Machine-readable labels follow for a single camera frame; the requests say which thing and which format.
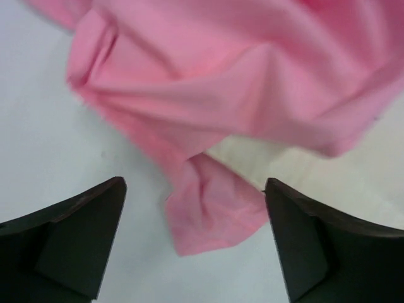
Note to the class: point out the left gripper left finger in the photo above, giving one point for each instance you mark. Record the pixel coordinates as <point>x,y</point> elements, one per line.
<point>60,253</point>

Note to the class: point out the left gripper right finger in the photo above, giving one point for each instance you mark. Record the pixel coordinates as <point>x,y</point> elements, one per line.
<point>327,255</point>

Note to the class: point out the cream pillow with bear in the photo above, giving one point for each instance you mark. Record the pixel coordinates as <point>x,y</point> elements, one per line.
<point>330,181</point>

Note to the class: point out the pink satin pillowcase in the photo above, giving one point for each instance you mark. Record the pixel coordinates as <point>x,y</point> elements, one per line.
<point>206,88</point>

